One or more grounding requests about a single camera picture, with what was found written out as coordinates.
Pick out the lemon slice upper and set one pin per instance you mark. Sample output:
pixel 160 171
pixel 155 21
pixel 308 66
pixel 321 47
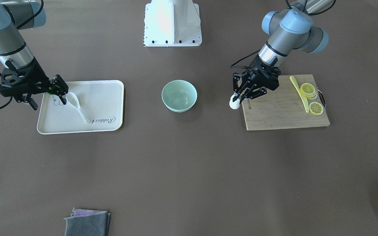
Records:
pixel 309 91

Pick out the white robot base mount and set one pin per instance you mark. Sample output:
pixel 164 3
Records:
pixel 172 23

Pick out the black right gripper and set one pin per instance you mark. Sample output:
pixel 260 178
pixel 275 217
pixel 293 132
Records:
pixel 39 76

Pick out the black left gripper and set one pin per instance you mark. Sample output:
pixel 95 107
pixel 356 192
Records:
pixel 265 77

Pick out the yellow plastic knife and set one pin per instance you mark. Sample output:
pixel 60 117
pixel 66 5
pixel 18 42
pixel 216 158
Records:
pixel 302 97

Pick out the cream rabbit tray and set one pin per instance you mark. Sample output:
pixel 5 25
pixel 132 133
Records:
pixel 102 101

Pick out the light green bowl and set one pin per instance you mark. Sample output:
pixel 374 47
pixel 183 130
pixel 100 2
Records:
pixel 179 95

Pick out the lemon slice lower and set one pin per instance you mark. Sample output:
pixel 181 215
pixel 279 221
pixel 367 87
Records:
pixel 316 108

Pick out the white ceramic spoon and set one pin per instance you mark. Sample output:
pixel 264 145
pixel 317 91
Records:
pixel 74 101

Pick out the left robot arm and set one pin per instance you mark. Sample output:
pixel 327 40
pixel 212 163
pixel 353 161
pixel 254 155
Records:
pixel 290 29

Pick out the bamboo cutting board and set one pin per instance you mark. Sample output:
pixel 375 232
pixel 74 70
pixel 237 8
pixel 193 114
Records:
pixel 280 109

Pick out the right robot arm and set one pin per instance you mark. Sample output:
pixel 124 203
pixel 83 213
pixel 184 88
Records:
pixel 14 16

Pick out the folded grey cloth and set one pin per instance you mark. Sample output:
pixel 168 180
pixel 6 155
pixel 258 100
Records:
pixel 86 222

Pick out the lemon slice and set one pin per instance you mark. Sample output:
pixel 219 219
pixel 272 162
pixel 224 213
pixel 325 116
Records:
pixel 316 108
pixel 309 91

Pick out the white steamed bun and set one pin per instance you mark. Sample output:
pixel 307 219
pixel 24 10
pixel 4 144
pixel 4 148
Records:
pixel 235 101

